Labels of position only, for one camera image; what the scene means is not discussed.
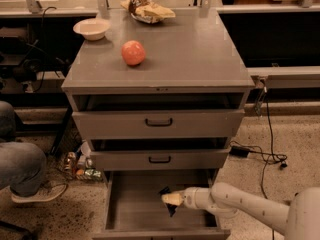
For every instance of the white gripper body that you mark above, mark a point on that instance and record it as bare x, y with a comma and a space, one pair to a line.
191, 197

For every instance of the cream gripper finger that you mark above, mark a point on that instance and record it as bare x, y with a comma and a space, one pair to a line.
174, 198

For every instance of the blue rxbar blueberry wrapper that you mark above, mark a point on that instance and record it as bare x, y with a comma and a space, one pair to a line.
171, 208

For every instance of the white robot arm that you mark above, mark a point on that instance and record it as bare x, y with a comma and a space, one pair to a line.
300, 220

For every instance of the bottom grey drawer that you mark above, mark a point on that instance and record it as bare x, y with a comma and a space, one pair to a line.
135, 211

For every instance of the grey drawer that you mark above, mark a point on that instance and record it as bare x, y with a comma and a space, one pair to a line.
135, 211
159, 154
147, 116

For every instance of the middle grey drawer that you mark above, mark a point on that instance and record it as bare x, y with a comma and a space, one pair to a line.
159, 154

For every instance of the grey drawer cabinet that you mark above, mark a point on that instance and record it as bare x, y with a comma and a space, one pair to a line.
191, 53

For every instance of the top grey drawer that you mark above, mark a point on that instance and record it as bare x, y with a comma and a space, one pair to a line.
147, 116

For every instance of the black power adapter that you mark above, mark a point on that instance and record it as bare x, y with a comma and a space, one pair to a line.
239, 151

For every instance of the basket of cans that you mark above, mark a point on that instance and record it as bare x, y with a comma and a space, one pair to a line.
78, 164

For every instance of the white sneaker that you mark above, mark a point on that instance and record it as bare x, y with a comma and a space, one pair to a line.
44, 194

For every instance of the red apple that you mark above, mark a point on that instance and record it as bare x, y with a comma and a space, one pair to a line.
133, 53

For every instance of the person leg in jeans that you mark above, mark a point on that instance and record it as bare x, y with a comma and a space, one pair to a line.
22, 165

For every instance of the white bowl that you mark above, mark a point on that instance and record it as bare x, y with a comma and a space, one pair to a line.
92, 29

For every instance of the crumpled chip bag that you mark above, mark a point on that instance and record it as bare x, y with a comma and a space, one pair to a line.
147, 11

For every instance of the black machine on left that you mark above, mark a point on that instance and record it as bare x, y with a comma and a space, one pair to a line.
24, 65

